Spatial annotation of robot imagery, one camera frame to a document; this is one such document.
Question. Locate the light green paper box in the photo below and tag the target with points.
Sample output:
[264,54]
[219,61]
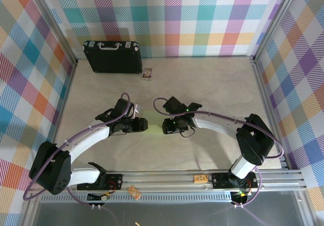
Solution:
[155,122]

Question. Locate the grey and black right robot arm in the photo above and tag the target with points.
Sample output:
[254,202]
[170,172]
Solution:
[253,140]

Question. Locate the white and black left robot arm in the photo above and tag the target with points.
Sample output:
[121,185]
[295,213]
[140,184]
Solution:
[53,170]

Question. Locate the small printed card pack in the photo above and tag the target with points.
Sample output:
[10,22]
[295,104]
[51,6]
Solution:
[147,73]

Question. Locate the small wooden block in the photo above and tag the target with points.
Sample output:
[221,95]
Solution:
[200,178]

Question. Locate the small orange circuit board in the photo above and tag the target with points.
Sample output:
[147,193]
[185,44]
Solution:
[134,192]

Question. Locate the grey metal sheet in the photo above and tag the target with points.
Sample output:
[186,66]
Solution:
[164,214]

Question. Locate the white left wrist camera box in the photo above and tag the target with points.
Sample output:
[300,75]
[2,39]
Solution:
[137,109]

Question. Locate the aluminium frame rail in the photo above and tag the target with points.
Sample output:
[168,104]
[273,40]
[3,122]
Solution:
[164,180]

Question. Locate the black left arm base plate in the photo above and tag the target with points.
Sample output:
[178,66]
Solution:
[114,181]

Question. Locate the aluminium side rail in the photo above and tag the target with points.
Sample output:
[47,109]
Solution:
[59,109]
[265,102]

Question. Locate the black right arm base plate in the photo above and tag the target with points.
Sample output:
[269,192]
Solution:
[220,180]

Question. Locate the aluminium frame post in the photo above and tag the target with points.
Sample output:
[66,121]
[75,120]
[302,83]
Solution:
[276,21]
[54,26]

